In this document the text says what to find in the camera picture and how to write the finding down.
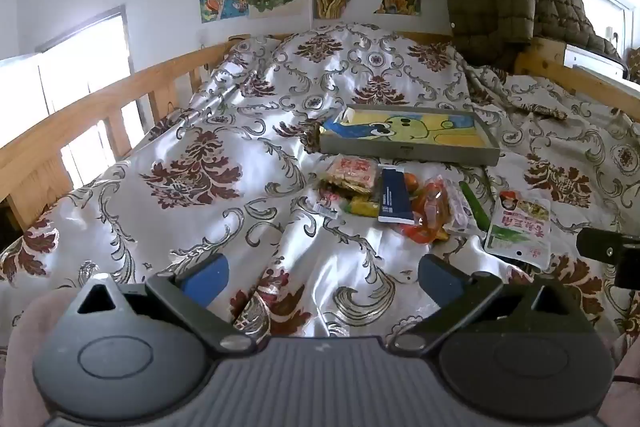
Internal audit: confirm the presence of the white panel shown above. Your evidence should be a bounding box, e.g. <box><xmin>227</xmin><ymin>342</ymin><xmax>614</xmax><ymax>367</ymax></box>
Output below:
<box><xmin>564</xmin><ymin>46</ymin><xmax>627</xmax><ymax>80</ymax></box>

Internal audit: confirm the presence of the dark blue box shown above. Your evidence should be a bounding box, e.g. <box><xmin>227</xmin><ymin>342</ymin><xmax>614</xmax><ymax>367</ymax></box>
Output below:
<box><xmin>377</xmin><ymin>167</ymin><xmax>416</xmax><ymax>225</ymax></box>

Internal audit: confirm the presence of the grey cartoon print tray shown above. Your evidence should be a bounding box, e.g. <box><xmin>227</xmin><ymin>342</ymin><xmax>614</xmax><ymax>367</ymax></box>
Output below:
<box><xmin>318</xmin><ymin>104</ymin><xmax>501</xmax><ymax>166</ymax></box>

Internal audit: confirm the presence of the yellow snack packet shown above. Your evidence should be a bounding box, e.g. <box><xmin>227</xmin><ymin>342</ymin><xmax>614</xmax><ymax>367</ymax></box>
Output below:
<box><xmin>347</xmin><ymin>194</ymin><xmax>383</xmax><ymax>218</ymax></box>

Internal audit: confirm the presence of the window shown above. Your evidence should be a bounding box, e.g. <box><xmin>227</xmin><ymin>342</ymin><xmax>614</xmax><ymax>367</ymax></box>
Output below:
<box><xmin>0</xmin><ymin>6</ymin><xmax>137</xmax><ymax>188</ymax></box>

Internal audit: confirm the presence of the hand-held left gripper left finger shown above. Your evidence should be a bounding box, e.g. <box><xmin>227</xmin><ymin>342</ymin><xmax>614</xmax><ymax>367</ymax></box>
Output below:
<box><xmin>65</xmin><ymin>253</ymin><xmax>256</xmax><ymax>355</ymax></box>

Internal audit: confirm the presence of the red white cracker packet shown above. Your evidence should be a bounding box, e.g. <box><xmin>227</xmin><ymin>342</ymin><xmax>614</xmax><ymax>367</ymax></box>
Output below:
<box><xmin>320</xmin><ymin>155</ymin><xmax>381</xmax><ymax>198</ymax></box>

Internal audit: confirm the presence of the pale pink fabric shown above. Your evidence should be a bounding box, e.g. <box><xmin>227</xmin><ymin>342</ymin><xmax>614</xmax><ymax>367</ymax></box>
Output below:
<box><xmin>0</xmin><ymin>287</ymin><xmax>57</xmax><ymax>427</ymax></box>

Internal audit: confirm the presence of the small clear snack packet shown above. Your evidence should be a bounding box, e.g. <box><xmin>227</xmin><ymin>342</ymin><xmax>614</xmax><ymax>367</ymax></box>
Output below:
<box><xmin>312</xmin><ymin>187</ymin><xmax>351</xmax><ymax>220</ymax></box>

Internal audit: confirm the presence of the orange clear snack packet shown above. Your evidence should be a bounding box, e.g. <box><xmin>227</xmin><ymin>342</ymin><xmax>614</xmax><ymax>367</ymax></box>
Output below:
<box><xmin>397</xmin><ymin>175</ymin><xmax>451</xmax><ymax>244</ymax></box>

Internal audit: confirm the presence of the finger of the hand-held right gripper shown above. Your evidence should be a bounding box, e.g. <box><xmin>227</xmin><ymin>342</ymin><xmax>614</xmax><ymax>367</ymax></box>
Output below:
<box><xmin>576</xmin><ymin>228</ymin><xmax>640</xmax><ymax>290</ymax></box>

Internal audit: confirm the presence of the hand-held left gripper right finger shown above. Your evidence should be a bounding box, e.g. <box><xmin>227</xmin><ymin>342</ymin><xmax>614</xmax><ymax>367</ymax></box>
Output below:
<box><xmin>389</xmin><ymin>253</ymin><xmax>583</xmax><ymax>354</ymax></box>

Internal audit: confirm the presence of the green cucumber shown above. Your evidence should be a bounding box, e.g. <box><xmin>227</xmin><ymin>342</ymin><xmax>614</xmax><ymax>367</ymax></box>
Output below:
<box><xmin>459</xmin><ymin>181</ymin><xmax>492</xmax><ymax>232</ymax></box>

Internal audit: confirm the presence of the floral patterned satin blanket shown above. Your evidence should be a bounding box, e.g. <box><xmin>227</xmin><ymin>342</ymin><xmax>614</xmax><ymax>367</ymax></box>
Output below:
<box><xmin>0</xmin><ymin>22</ymin><xmax>640</xmax><ymax>358</ymax></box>

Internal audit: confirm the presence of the white green pouch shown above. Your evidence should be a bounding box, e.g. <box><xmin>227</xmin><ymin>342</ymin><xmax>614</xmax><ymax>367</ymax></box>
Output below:
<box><xmin>484</xmin><ymin>190</ymin><xmax>552</xmax><ymax>269</ymax></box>

